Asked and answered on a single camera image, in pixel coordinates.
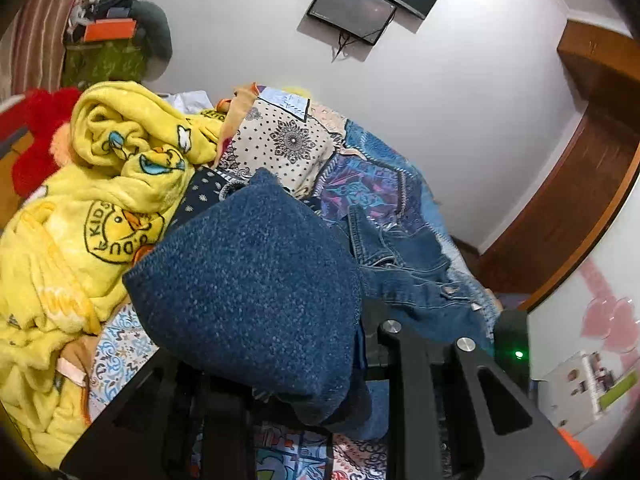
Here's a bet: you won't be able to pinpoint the orange box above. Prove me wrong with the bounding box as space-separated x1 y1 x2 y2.
82 18 137 43

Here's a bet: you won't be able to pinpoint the striped brown curtain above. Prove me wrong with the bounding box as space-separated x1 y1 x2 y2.
0 0 93 101

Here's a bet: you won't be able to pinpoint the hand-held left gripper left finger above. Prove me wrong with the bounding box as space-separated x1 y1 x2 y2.
60 347 257 480

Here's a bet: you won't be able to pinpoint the green patterned cloth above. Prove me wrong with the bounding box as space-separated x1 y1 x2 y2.
61 40 151 86

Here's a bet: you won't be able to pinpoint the wooden door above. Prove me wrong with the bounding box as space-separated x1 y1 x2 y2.
480 19 640 311

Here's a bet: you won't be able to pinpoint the black hanging cables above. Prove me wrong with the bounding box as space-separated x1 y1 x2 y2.
332 30 352 62

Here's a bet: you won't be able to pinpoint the small black wall monitor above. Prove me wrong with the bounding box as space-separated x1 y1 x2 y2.
306 0 398 46

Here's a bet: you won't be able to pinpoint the grey pillow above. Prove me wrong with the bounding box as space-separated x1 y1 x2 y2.
131 0 173 61

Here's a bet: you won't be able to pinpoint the red plush cloth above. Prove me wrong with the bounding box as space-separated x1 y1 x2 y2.
11 87 83 198

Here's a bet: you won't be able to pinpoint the white sliding wardrobe door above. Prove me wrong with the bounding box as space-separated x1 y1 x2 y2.
525 160 640 461

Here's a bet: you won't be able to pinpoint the patchwork quilt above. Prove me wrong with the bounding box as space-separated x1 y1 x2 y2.
85 85 501 480

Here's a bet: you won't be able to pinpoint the pink heart sticker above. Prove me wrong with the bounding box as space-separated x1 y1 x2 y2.
580 260 640 356

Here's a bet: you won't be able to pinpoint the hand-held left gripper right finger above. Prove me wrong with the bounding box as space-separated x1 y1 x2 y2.
361 300 586 480

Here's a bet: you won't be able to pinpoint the yellow duck print blanket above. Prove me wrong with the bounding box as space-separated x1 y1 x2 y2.
0 80 238 471

